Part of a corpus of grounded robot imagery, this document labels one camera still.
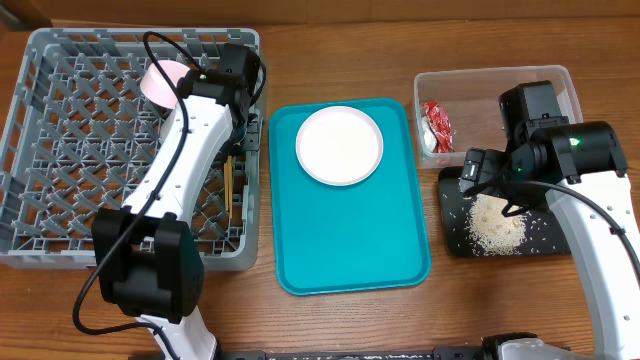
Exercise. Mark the teal plastic tray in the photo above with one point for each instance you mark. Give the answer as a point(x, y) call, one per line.
point(330, 239)

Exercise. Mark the white round plate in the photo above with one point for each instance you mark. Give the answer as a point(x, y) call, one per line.
point(339, 146)

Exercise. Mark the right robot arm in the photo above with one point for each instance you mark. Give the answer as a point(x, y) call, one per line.
point(578, 172)

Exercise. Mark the clear plastic bin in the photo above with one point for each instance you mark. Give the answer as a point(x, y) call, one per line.
point(471, 99)

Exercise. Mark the red snack wrapper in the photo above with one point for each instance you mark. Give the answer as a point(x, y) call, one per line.
point(440, 125)

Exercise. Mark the wooden chopstick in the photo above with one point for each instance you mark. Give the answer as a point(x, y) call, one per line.
point(231, 188)
point(227, 178)

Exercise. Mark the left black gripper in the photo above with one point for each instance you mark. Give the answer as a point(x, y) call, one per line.
point(252, 139)

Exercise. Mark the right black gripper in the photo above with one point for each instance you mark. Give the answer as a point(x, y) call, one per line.
point(473, 172)

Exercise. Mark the pink-white small bowl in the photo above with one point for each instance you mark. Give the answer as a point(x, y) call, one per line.
point(156, 89)

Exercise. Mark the white tissue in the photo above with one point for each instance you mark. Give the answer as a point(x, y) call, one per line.
point(429, 138)

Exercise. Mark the pile of white rice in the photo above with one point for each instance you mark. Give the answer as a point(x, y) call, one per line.
point(478, 227)

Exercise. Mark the grey dishwasher rack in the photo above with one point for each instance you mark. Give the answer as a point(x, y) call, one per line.
point(79, 134)

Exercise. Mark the black rectangular tray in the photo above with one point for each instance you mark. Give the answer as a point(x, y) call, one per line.
point(448, 180)

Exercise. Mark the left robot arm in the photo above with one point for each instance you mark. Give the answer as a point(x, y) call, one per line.
point(148, 263)

